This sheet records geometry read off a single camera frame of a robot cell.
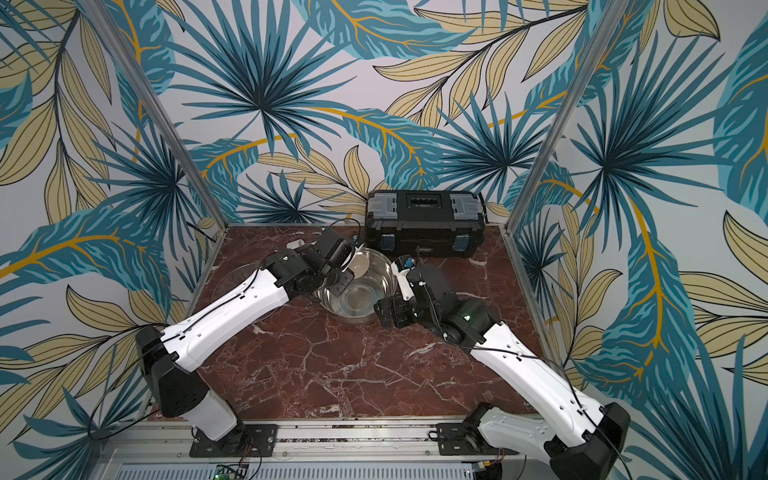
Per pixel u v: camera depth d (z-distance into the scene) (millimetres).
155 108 840
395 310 614
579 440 381
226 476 707
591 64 763
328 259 565
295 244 1095
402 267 619
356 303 1114
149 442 747
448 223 968
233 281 1110
